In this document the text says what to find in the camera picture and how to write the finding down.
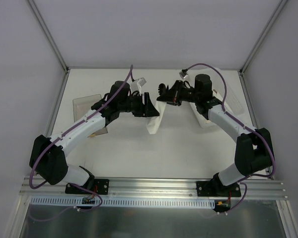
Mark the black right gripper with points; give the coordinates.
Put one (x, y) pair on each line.
(175, 92)

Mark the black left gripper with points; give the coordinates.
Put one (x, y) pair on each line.
(143, 106)

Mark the white paper napkin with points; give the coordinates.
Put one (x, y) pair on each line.
(153, 123)

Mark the black metal spoon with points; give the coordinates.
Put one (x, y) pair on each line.
(162, 88)

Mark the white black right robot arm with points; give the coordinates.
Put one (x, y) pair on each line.
(253, 151)

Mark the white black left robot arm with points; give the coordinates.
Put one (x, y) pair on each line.
(49, 154)

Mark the rolled napkin in basket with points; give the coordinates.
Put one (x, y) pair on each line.
(220, 95)

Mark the white perforated plastic basket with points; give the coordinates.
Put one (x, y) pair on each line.
(226, 81)

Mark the clear acrylic tray box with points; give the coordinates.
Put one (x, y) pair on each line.
(82, 105)

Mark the left green circuit board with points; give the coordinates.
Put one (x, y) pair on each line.
(88, 200)

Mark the green circuit board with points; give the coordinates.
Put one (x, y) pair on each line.
(224, 203)
(88, 200)

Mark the right green circuit board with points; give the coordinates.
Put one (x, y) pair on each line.
(224, 203)

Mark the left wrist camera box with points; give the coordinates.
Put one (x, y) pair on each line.
(136, 85)

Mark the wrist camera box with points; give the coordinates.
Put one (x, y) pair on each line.
(136, 85)
(183, 74)

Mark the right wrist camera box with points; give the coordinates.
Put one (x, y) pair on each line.
(183, 74)

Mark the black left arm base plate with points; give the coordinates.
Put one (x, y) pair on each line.
(98, 185)

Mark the left aluminium frame post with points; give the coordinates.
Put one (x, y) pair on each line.
(46, 32)

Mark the aluminium frame post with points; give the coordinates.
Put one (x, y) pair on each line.
(46, 32)
(264, 33)

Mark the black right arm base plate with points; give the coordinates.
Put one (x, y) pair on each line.
(214, 189)

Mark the white slotted cable duct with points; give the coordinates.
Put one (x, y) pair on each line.
(125, 202)

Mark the aluminium front rail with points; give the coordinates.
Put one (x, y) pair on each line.
(257, 189)

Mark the right aluminium frame post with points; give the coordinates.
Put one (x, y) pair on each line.
(264, 33)

